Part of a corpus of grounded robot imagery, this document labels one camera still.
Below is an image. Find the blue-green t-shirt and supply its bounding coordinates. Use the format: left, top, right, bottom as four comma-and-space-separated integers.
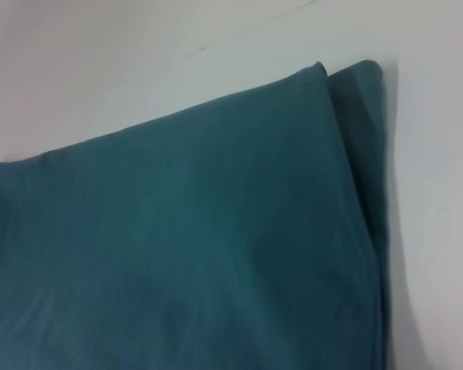
0, 59, 393, 370

